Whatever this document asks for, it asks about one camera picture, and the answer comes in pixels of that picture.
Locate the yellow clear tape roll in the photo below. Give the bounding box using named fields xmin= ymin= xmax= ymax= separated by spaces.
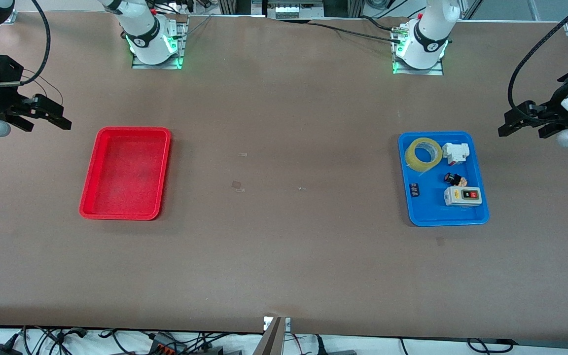
xmin=405 ymin=138 xmax=443 ymax=173

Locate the grey switch box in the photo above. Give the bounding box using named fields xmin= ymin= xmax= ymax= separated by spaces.
xmin=444 ymin=186 xmax=483 ymax=207

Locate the blue plastic tray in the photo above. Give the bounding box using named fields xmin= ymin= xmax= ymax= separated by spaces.
xmin=398 ymin=131 xmax=490 ymax=227

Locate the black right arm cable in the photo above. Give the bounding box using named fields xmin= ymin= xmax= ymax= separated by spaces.
xmin=20 ymin=0 xmax=64 ymax=107

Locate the black looped floor cable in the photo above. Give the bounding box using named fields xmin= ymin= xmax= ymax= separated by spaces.
xmin=466 ymin=337 xmax=517 ymax=354

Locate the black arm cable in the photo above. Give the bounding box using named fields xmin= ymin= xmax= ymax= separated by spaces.
xmin=20 ymin=0 xmax=64 ymax=107
xmin=507 ymin=0 xmax=568 ymax=124

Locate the orange black connector block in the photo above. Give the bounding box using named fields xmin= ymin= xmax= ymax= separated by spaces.
xmin=148 ymin=331 xmax=188 ymax=355

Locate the white power strip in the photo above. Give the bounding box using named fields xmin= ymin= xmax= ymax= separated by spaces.
xmin=274 ymin=1 xmax=325 ymax=19

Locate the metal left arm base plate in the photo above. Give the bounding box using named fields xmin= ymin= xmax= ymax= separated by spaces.
xmin=391 ymin=25 xmax=445 ymax=76

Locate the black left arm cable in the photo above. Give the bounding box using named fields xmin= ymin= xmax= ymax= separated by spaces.
xmin=507 ymin=0 xmax=568 ymax=124

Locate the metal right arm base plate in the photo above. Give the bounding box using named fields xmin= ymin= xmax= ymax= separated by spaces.
xmin=131 ymin=17 xmax=188 ymax=70

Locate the black braided table cable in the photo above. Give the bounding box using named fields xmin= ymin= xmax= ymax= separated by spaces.
xmin=308 ymin=21 xmax=404 ymax=44

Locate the white electrical connector block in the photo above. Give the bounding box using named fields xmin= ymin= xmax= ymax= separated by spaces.
xmin=442 ymin=142 xmax=470 ymax=166

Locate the black power adapter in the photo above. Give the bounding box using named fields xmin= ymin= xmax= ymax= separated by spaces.
xmin=0 ymin=334 xmax=23 ymax=355

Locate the red plastic tray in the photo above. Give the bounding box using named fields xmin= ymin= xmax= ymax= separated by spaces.
xmin=79 ymin=126 xmax=172 ymax=221

